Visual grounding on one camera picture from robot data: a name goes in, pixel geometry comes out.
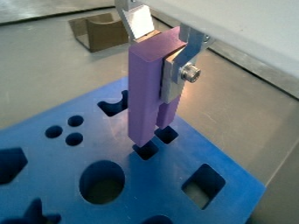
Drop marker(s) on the purple double-square block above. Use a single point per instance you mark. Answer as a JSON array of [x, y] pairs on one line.
[[147, 111]]

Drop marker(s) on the blue foam shape board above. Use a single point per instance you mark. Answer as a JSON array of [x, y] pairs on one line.
[[71, 170]]

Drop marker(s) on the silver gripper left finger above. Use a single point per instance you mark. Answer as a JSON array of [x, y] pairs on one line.
[[136, 18]]

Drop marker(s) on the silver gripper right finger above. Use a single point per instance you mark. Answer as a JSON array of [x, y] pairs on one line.
[[179, 67]]

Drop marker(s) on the black curved holder stand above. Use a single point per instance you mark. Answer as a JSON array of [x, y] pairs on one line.
[[99, 32]]

